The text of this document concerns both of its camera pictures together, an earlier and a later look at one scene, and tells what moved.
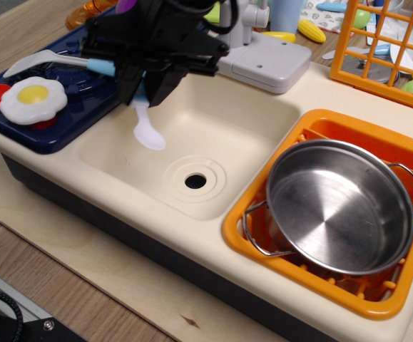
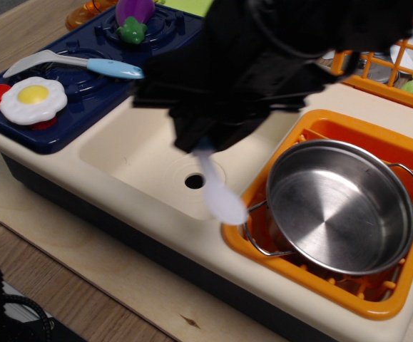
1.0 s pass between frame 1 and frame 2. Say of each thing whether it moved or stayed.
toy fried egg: stayed
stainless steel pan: stayed
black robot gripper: moved
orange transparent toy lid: stayed
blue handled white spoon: moved
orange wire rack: stayed
